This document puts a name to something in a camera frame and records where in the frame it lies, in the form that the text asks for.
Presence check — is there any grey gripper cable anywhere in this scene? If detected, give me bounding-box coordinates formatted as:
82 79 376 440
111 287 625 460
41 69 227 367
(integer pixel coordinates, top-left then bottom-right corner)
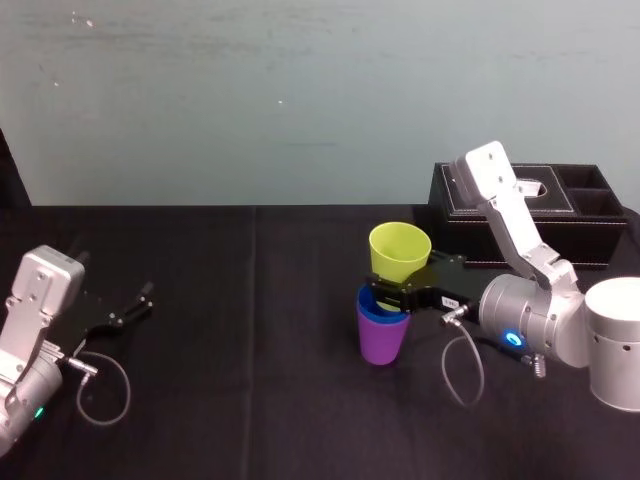
63 350 133 427
439 304 507 409

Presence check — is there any green plastic cup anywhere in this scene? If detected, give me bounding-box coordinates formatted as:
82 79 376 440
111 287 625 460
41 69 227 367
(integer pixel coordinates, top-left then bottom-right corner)
368 223 433 315

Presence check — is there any blue plastic cup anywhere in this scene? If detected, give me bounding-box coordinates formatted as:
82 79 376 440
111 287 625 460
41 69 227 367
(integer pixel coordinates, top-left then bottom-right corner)
355 283 413 322

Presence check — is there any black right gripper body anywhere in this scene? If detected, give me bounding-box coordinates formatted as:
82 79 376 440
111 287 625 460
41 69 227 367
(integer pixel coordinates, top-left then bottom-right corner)
404 263 512 315

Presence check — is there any dark panel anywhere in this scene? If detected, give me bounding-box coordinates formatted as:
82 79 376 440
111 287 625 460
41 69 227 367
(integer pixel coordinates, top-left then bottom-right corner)
0 128 33 207

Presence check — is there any grey right gripper cable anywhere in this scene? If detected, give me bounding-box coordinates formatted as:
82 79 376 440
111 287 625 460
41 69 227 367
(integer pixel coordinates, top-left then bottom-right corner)
439 304 507 409

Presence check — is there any black table cloth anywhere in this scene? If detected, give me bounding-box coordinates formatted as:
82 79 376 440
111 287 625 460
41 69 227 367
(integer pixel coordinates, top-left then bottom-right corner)
0 202 640 480

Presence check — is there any black leather organizer box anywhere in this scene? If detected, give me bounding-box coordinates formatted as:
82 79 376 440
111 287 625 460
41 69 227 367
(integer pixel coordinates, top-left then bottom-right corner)
428 161 629 269

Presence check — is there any grey left gripper cable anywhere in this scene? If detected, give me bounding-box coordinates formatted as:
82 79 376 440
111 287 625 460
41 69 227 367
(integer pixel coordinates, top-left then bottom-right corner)
63 350 133 427

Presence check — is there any purple plastic cup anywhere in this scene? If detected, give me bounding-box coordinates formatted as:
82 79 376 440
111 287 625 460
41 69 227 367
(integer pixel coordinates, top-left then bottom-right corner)
355 299 412 367

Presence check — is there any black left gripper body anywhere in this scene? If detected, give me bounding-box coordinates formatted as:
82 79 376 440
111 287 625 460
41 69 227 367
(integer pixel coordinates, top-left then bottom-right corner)
53 291 127 357

